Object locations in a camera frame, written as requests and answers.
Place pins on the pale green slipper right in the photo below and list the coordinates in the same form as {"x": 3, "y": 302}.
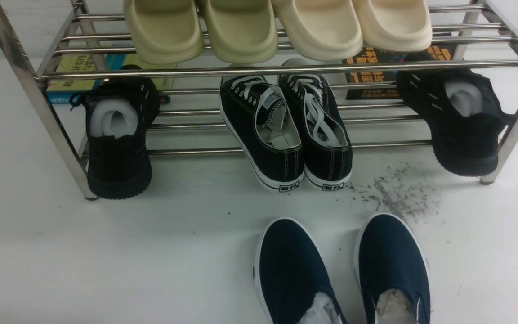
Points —
{"x": 240, "y": 31}

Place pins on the cream slipper right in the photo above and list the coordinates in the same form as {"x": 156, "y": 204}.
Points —
{"x": 395, "y": 25}

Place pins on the pale green slipper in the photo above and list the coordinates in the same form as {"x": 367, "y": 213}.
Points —
{"x": 164, "y": 31}
{"x": 240, "y": 31}

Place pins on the navy slip-on shoe right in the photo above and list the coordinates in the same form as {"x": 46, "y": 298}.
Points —
{"x": 388, "y": 259}

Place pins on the black knit sneaker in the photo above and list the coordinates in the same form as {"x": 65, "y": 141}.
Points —
{"x": 463, "y": 114}
{"x": 118, "y": 115}

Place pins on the black knit sneaker right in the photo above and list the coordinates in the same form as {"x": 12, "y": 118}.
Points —
{"x": 463, "y": 114}

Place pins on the pale green slipper left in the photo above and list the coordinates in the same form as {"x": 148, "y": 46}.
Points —
{"x": 164, "y": 31}

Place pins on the cream slipper left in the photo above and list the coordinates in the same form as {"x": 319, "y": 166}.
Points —
{"x": 322, "y": 30}

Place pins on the navy slip-on shoe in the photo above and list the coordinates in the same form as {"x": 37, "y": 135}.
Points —
{"x": 388, "y": 259}
{"x": 291, "y": 278}

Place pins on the stainless steel shoe rack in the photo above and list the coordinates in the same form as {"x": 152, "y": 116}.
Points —
{"x": 485, "y": 40}

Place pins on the navy slip-on shoe left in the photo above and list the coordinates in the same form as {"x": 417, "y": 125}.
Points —
{"x": 291, "y": 278}

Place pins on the cream slipper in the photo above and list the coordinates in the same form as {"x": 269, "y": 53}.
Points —
{"x": 395, "y": 25}
{"x": 322, "y": 30}

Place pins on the black canvas sneaker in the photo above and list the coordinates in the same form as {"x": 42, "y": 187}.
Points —
{"x": 256, "y": 113}
{"x": 328, "y": 154}

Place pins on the black knit sneaker left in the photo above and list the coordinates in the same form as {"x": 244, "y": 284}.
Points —
{"x": 118, "y": 115}

